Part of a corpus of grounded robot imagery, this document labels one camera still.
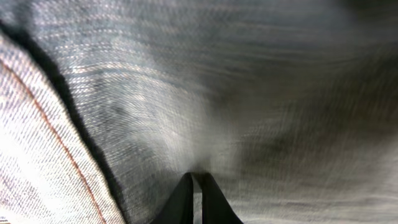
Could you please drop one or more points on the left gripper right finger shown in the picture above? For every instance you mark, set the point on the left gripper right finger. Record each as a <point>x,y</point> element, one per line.
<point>215,207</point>

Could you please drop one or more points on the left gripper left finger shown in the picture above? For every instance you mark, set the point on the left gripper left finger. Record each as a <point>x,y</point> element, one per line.
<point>178,209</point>

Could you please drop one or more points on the light blue denim shorts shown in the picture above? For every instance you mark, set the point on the light blue denim shorts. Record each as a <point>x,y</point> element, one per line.
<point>290,105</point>

